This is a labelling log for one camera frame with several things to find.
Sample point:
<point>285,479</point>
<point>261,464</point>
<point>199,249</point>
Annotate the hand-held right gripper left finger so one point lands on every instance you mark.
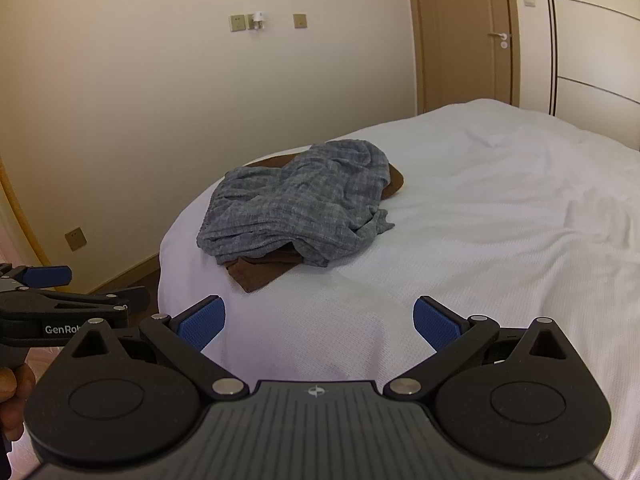
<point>202,322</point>

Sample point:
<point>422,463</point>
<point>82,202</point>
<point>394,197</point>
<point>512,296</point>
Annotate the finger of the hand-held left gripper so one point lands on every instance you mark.
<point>47,276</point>
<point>130,297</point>

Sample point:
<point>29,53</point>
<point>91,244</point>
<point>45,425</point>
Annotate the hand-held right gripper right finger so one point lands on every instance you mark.
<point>435,325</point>

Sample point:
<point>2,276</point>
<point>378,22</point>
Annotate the grey plaid garment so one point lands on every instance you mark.
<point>290,200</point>

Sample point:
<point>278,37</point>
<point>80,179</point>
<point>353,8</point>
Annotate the person's left hand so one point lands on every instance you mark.
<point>12,390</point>

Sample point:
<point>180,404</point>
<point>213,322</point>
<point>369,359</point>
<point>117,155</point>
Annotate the brown garment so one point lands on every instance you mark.
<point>255,272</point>

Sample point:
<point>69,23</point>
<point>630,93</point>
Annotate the bed with white cover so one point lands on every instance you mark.
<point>500,240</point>

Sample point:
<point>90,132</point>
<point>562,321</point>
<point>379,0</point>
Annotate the wooden door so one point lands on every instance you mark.
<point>465,35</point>

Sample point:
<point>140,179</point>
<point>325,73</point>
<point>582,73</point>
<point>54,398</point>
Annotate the white plug-in device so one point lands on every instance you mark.
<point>257,20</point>

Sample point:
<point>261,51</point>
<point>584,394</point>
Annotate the cream sliding wardrobe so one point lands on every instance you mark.
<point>595,50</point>

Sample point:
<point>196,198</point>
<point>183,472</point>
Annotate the beige low wall socket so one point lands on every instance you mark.
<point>75,238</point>

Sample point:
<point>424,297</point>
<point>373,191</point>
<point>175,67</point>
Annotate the beige wall socket plate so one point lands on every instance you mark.
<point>300,20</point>
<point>237,22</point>

